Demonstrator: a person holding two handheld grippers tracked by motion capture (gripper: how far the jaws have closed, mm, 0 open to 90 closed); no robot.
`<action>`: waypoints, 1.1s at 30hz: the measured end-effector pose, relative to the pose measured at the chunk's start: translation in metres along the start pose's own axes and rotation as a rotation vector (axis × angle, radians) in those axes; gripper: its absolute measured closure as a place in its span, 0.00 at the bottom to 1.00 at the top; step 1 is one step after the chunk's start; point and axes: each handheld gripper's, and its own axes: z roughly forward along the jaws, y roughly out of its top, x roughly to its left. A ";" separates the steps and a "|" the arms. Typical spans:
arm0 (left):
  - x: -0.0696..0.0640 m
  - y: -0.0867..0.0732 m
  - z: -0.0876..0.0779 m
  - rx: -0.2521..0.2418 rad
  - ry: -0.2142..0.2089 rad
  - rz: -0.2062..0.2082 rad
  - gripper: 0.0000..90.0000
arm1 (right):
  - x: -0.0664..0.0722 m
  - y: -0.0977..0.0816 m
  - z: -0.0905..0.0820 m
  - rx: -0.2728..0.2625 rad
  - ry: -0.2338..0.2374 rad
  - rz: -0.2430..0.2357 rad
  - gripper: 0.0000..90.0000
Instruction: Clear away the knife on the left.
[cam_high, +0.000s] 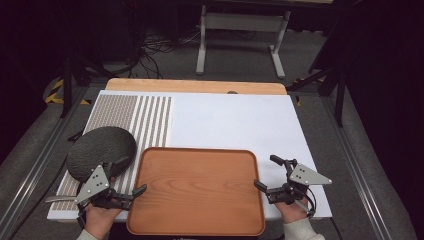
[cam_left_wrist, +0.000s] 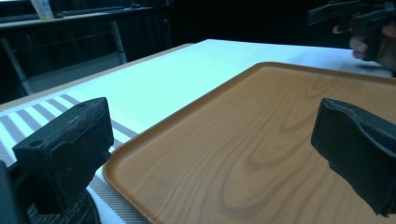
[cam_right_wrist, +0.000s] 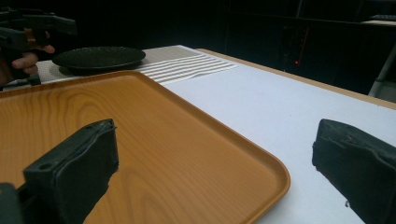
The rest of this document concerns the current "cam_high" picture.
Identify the brown wooden tray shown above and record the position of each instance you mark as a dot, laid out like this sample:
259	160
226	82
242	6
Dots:
196	193

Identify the white table cover board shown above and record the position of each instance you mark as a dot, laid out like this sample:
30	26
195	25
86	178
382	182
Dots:
240	123

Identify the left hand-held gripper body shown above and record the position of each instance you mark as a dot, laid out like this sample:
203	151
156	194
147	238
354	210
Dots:
96	182

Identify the dark round textured plate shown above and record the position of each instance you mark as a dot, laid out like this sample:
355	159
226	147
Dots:
96	150

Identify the white metal desk frame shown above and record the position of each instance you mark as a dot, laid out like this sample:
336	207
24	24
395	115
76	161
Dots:
243	22

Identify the black metal stand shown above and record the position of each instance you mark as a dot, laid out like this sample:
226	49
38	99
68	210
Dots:
68	86
338	96

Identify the aluminium floor rail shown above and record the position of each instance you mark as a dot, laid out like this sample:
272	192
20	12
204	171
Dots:
36	160
356	170

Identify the person's right hand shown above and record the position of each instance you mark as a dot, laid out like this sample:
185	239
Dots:
292	210

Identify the striped woven placemat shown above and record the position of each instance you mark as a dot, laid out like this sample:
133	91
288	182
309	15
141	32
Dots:
116	110

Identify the person's left hand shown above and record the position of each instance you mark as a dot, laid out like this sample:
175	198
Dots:
99	217

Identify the yellow black hazard tape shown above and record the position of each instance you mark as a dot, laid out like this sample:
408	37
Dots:
55	90
297	100

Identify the light wooden table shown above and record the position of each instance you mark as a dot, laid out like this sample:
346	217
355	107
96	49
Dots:
193	85

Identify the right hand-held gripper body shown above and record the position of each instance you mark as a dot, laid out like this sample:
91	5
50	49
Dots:
305	176

